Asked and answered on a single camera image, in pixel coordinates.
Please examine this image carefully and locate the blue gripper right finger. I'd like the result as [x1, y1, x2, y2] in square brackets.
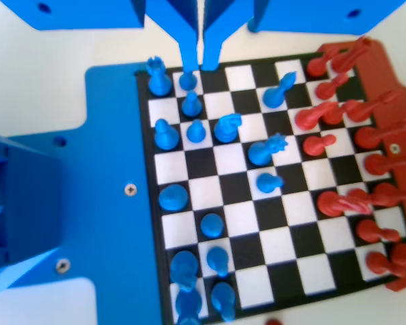
[202, 0, 258, 72]

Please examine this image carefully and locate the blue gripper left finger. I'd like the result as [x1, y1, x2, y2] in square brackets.
[144, 0, 199, 74]

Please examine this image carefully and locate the blue chess pawn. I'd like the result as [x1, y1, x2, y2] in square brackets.
[181, 90, 203, 118]
[200, 213, 224, 238]
[185, 118, 207, 143]
[256, 172, 285, 194]
[206, 246, 230, 278]
[210, 282, 236, 322]
[178, 69, 198, 91]

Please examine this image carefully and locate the blue chess rook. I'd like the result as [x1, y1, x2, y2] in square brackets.
[145, 56, 173, 95]
[175, 289, 202, 325]

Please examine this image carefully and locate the blue chess knight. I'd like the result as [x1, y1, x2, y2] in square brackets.
[170, 250, 200, 292]
[213, 114, 242, 143]

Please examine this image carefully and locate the blue chess queen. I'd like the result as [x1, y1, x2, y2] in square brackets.
[248, 133, 288, 167]

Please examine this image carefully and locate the red chess bishop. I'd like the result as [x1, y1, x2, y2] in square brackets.
[343, 91, 399, 123]
[371, 182, 406, 208]

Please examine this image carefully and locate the red chess queen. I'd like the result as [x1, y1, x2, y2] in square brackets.
[354, 116, 406, 152]

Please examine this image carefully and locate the black white chessboard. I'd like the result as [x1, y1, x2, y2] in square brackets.
[135, 52, 406, 324]

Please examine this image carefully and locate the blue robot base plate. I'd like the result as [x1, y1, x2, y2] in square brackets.
[0, 64, 166, 325]

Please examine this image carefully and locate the red base plate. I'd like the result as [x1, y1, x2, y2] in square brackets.
[316, 39, 406, 293]

